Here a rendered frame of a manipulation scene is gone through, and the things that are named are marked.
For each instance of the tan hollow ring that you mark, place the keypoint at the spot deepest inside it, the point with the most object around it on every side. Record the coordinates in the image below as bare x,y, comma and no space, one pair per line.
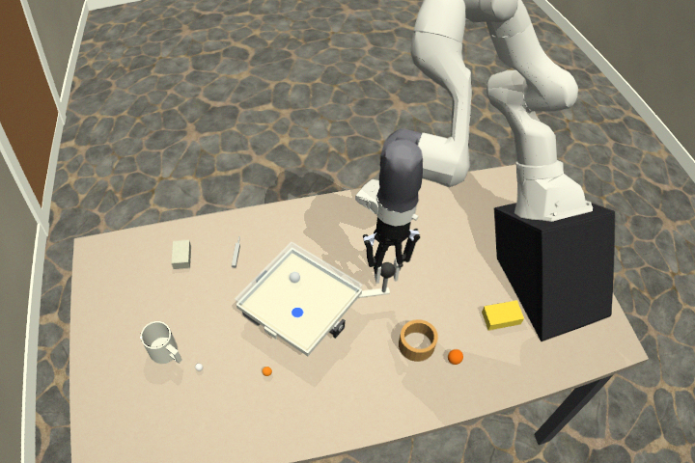
422,327

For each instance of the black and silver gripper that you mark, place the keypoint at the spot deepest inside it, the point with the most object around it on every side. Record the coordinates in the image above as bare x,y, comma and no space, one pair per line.
386,234

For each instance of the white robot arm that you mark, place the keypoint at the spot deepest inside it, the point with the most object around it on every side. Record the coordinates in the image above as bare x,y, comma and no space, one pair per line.
536,84

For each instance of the yellow rectangular block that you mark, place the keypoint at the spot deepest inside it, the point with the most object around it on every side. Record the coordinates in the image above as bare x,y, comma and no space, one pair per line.
502,315

